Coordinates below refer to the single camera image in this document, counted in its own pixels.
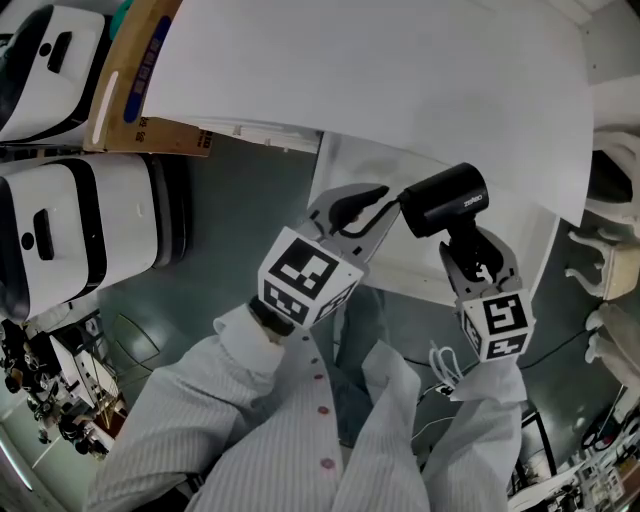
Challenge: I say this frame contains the person's right forearm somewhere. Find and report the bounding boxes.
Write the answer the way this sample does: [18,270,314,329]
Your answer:
[423,357,529,504]

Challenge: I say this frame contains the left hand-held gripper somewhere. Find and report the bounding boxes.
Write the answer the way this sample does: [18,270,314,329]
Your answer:
[257,184,402,331]

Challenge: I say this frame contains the person's left forearm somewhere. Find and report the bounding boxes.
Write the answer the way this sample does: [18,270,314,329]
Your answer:
[87,293,297,512]

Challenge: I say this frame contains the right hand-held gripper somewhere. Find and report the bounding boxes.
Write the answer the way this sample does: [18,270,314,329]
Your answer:
[438,227,534,362]

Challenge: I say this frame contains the black hair dryer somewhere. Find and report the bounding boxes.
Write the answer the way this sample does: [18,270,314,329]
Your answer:
[327,162,504,282]

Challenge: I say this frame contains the person's white striped shirt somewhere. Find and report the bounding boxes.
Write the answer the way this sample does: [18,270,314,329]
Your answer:
[187,329,431,512]

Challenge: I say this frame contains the black metal frame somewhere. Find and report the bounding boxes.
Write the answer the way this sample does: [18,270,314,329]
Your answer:
[508,408,557,499]

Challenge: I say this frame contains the person's legs in jeans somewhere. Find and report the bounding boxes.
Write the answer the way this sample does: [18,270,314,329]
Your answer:
[332,287,389,449]

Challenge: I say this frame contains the white cable bundle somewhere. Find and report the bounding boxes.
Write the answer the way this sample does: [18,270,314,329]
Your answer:
[428,340,465,389]

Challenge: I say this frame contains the white carved chair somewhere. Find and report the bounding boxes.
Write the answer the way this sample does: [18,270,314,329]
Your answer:
[564,124,640,302]

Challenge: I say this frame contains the cluttered workbench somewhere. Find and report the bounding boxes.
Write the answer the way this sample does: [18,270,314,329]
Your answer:
[509,383,640,512]

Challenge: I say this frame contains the white desk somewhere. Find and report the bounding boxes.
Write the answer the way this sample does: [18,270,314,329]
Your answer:
[142,0,596,229]

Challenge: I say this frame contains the green bag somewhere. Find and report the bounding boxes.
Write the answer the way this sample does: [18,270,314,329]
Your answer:
[108,0,137,32]

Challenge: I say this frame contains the cluttered equipment cart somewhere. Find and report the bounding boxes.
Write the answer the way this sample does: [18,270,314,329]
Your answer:
[0,309,127,457]

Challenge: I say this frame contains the white carved furniture piece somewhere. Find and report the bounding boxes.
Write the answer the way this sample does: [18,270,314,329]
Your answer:
[583,302,640,387]

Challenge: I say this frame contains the brown cardboard box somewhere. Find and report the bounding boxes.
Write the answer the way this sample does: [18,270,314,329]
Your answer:
[82,0,215,158]

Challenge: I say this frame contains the white and black machine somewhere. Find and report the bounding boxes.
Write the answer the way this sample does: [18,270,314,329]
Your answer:
[0,4,109,144]
[0,153,192,324]

